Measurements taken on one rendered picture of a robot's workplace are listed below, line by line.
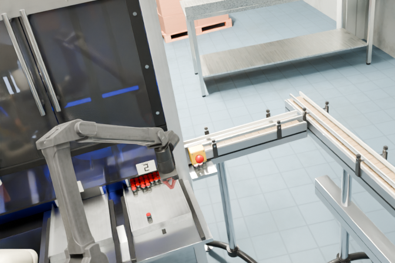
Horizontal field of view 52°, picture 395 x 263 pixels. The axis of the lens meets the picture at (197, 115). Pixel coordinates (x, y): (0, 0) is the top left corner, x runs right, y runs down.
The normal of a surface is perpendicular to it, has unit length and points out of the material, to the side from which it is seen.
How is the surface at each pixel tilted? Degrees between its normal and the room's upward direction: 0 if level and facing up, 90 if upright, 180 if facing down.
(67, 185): 71
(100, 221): 0
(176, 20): 90
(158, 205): 0
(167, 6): 90
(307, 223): 0
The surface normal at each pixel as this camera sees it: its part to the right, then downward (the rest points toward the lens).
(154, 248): -0.15, -0.86
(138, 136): 0.83, -0.15
